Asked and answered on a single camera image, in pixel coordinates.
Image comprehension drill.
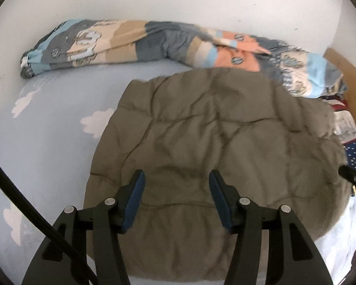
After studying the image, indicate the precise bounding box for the olive hooded puffer jacket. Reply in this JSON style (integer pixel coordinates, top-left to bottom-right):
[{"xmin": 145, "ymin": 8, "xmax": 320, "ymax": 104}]
[{"xmin": 83, "ymin": 67, "xmax": 354, "ymax": 282}]

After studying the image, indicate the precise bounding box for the light blue cloud-print bed sheet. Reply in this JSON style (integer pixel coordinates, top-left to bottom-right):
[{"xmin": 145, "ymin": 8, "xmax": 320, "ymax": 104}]
[{"xmin": 0, "ymin": 65, "xmax": 356, "ymax": 285}]

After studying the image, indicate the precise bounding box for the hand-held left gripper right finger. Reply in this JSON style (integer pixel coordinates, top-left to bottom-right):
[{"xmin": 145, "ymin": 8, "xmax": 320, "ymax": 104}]
[{"xmin": 209, "ymin": 169, "xmax": 334, "ymax": 285}]

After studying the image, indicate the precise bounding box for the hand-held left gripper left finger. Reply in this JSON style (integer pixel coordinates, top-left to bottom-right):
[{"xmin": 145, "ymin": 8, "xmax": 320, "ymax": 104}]
[{"xmin": 21, "ymin": 169, "xmax": 146, "ymax": 285}]

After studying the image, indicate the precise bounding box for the patterned rolled quilt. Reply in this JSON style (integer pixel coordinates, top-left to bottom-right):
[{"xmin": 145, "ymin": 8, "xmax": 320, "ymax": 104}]
[{"xmin": 19, "ymin": 19, "xmax": 349, "ymax": 99}]

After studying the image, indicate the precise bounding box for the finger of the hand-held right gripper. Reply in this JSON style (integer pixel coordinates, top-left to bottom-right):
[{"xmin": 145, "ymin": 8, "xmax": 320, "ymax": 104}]
[{"xmin": 338, "ymin": 165, "xmax": 356, "ymax": 198}]

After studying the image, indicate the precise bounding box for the black cable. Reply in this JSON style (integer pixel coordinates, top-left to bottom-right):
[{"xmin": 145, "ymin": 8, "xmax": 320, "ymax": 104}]
[{"xmin": 0, "ymin": 153, "xmax": 99, "ymax": 285}]

